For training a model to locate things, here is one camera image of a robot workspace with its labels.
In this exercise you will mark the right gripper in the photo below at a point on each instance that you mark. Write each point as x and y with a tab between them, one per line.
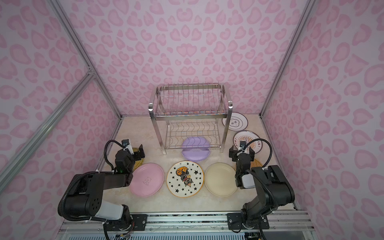
233	154

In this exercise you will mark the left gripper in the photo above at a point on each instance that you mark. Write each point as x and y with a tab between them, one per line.
141	154

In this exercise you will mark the yellow woven plate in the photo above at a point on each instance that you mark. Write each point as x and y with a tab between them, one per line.
138	164

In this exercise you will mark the pink bear plate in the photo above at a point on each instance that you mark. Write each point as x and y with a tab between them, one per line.
147	180

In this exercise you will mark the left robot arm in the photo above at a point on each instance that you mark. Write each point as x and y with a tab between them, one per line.
83	199

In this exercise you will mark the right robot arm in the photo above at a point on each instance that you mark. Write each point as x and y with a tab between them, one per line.
272	187

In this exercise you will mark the steel two-tier dish rack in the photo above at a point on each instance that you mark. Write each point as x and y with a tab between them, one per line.
191	116

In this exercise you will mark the orange woven plate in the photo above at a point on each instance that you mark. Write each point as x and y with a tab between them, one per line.
255	163

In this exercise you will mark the white plate orange sunburst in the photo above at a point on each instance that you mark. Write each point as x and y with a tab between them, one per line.
248	136

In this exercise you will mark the cream plain plate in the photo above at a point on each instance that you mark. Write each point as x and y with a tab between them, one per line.
220	180

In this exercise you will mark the white plate black rim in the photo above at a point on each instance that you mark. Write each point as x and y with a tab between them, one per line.
238	122

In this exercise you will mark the purple shell-shaped plate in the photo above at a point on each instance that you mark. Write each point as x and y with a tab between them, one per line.
196	149

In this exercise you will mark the white star cartoon plate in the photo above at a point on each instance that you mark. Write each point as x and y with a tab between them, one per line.
185	179

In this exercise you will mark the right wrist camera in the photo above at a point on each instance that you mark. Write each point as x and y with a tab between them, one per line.
242	145

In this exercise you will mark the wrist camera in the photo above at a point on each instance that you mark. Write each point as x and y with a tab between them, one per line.
127	146
242	145

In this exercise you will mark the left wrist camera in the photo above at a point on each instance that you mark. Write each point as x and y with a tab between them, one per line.
127	146

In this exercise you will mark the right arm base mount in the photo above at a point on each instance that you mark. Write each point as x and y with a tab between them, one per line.
239	221

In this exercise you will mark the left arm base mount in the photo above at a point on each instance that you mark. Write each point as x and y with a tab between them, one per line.
135	222

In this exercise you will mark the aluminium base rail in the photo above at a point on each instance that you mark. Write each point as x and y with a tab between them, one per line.
280	225

